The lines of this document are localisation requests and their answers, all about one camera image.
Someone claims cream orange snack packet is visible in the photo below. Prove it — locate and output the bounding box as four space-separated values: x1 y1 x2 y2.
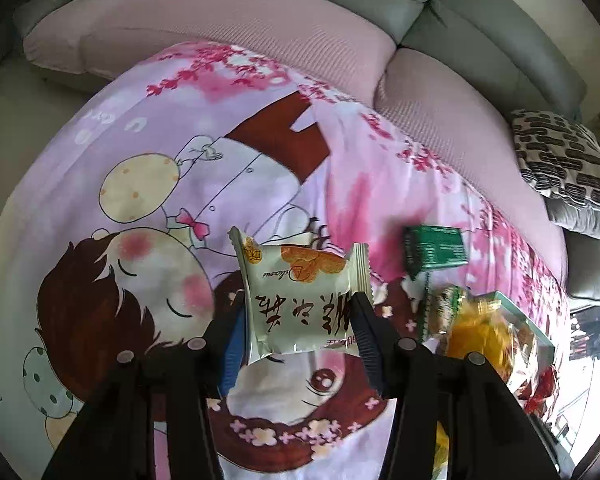
510 322 538 366

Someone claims plain grey pillow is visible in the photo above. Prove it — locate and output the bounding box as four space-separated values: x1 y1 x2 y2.
545 197 600 247

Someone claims mint rimmed white box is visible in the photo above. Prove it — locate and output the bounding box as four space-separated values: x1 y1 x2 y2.
490 291 556 361

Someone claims yellow snack bag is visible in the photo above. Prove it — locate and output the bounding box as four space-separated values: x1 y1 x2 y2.
430 296 518 466

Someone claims green white snack packet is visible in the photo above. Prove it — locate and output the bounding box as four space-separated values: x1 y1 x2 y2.
417 284 463 343

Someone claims cream pastry packet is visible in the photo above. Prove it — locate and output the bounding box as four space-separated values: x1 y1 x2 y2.
228 226 376 366

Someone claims grey sofa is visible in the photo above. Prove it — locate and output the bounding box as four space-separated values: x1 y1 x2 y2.
15 0 600 301

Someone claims green snack box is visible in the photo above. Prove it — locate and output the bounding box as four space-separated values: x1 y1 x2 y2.
404 225 470 277

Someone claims printed pink blanket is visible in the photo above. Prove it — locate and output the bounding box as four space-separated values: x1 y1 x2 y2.
0 42 571 480

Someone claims shiny red snack packet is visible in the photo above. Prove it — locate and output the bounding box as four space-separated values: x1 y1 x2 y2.
522 367 558 413

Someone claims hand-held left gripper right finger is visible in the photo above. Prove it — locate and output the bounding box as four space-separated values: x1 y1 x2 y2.
354 291 563 480

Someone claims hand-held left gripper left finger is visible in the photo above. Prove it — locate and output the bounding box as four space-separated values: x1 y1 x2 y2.
42 290 251 480

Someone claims patterned grey pillow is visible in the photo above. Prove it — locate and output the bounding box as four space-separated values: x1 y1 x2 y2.
510 109 600 213

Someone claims pink sofa cover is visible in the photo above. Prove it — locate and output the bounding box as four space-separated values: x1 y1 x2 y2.
22 0 571 291

